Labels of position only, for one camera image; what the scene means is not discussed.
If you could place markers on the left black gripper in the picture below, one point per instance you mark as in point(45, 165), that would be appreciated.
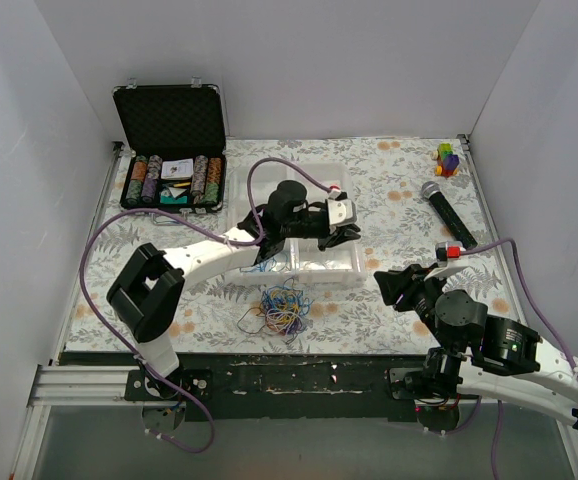
point(326, 228)

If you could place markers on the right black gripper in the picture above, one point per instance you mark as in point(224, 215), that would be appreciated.
point(404, 288)

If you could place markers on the white compartment tray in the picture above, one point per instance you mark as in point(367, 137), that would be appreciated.
point(300, 260)

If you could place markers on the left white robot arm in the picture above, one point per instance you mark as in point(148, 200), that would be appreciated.
point(146, 294)

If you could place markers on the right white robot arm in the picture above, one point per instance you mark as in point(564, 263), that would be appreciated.
point(478, 353)

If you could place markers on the black handheld microphone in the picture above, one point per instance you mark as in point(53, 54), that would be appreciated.
point(431, 192)

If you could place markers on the colourful toy block stack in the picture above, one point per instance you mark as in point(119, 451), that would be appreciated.
point(447, 161)

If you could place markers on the green poker chip stack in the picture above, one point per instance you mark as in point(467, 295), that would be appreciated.
point(212, 193)

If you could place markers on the white playing card deck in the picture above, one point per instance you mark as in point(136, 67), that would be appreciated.
point(180, 169)

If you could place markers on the teal card box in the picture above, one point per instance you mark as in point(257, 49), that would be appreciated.
point(168, 200)

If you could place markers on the black poker chip case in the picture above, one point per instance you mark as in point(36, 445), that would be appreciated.
point(175, 122)

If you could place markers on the purple poker chip stack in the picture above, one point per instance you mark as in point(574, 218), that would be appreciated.
point(150, 184)

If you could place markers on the orange poker chip stack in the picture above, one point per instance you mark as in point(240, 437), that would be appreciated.
point(138, 176)

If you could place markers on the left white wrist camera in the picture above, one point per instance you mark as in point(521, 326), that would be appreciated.
point(341, 212)

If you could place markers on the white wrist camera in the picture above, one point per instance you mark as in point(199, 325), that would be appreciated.
point(451, 260)
point(341, 212)

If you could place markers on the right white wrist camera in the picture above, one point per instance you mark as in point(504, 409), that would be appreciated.
point(451, 260)

